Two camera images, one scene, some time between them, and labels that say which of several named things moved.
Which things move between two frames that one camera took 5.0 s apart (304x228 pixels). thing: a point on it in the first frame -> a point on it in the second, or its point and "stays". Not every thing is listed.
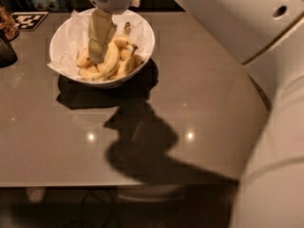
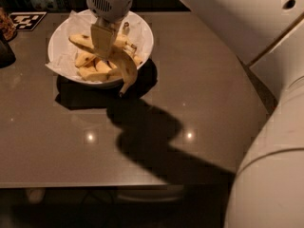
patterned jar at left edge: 9,27 stays
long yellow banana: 109,64 -> 119,59
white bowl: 101,49 stays
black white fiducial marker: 28,21 stays
